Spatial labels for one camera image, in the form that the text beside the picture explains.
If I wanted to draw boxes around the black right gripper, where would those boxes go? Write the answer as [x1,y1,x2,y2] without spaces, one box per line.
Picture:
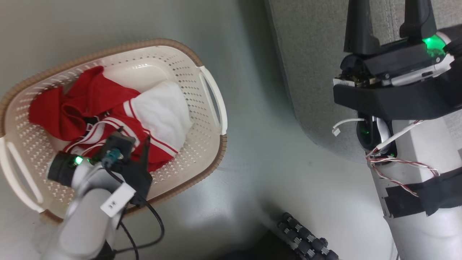
[334,0,456,88]

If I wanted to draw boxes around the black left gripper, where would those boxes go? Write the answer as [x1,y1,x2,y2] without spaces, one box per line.
[132,134,152,175]

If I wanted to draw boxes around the red and white garment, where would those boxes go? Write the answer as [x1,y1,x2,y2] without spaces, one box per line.
[28,66,193,173]

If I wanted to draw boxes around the grey fabric sofa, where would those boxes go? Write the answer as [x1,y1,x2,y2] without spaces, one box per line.
[265,0,462,163]

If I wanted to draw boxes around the white label tag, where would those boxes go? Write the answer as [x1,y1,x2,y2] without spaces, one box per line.
[100,182,137,218]

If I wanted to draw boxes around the white plastic laundry basket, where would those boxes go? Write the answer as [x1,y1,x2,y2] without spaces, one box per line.
[0,39,228,224]

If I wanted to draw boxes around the black tape band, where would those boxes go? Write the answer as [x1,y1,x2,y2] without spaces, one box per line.
[383,167,462,218]

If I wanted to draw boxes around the black roller wheel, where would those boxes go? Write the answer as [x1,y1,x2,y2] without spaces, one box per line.
[277,212,340,260]

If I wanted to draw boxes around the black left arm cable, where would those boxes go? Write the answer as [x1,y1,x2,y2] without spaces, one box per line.
[103,159,166,260]

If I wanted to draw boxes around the white cable with connector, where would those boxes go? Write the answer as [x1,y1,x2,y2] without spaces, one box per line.
[332,118,366,137]

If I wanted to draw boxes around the red and white twisted wires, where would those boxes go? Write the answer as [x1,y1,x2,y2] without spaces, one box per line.
[365,120,441,198]

